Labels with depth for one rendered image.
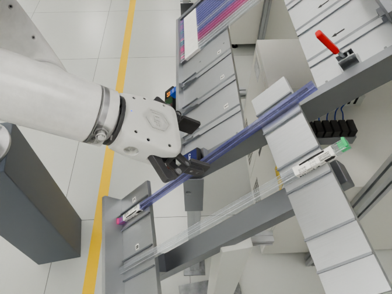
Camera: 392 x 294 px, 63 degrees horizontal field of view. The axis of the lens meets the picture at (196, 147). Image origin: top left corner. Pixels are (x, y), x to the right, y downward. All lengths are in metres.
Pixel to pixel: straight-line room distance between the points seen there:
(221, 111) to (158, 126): 0.36
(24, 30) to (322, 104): 0.52
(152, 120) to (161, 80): 1.66
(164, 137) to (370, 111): 0.89
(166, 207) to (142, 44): 1.32
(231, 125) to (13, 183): 0.63
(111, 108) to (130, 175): 1.26
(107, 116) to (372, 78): 0.47
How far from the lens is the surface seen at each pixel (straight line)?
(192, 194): 0.82
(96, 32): 2.65
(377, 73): 0.67
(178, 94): 0.97
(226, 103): 0.83
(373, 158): 1.10
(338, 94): 0.67
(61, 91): 0.42
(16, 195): 1.09
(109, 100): 0.44
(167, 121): 0.50
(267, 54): 1.34
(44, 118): 0.43
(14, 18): 0.50
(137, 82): 2.15
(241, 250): 0.63
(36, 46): 0.52
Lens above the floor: 1.41
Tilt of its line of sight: 53 degrees down
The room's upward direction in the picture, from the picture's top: straight up
